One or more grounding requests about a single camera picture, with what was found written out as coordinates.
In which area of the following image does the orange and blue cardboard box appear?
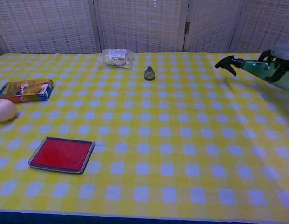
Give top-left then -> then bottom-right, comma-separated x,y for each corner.
0,79 -> 54,104

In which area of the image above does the black and silver right hand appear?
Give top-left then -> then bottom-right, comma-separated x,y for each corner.
258,43 -> 289,83

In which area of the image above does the woven folding screen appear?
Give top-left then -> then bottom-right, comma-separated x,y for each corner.
0,0 -> 289,56

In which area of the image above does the green spray bottle black trigger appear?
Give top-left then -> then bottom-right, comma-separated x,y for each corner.
215,54 -> 289,95

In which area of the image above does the yellow white checkered tablecloth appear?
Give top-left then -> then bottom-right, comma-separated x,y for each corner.
0,52 -> 289,222

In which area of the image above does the peach egg-shaped ball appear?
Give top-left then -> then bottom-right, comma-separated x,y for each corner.
0,98 -> 17,123

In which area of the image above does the green correction tape dispenser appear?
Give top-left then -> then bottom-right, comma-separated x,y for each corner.
144,66 -> 156,82

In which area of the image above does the clear bag of snacks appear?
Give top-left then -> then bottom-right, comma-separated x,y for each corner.
96,48 -> 136,70

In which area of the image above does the red ink stamp pad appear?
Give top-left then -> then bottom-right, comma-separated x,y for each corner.
28,136 -> 96,175

